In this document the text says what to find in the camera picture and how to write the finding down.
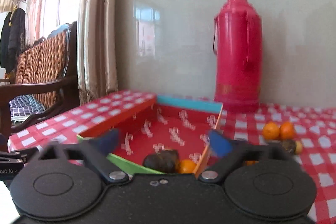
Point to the red white checkered tablecloth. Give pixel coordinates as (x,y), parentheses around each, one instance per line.
(315,140)

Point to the woven wicker chair cushion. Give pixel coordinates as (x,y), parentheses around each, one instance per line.
(42,61)

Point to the yellow-green fruit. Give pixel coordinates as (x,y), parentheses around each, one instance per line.
(298,148)

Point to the dark wooden chair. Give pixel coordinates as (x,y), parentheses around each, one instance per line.
(39,85)

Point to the orange tangerine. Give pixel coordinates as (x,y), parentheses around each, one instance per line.
(287,130)
(271,130)
(250,162)
(187,166)

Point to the black coat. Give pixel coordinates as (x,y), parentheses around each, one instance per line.
(11,37)

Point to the blue garment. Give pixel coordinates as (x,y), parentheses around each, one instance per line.
(59,29)

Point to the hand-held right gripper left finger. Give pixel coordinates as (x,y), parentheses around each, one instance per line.
(108,140)

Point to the blue plaid cloth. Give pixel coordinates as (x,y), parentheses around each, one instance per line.
(26,106)

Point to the colourful cardboard box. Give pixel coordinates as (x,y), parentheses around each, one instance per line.
(170,121)

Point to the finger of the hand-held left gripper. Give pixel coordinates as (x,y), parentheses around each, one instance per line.
(21,155)

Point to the beige curtain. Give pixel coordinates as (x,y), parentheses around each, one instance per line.
(97,29)

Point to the red thermos flask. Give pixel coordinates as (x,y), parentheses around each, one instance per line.
(237,56)

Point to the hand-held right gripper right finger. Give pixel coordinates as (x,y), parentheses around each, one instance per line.
(220,144)

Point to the dark round fruit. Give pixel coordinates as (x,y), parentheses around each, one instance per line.
(162,159)
(288,145)

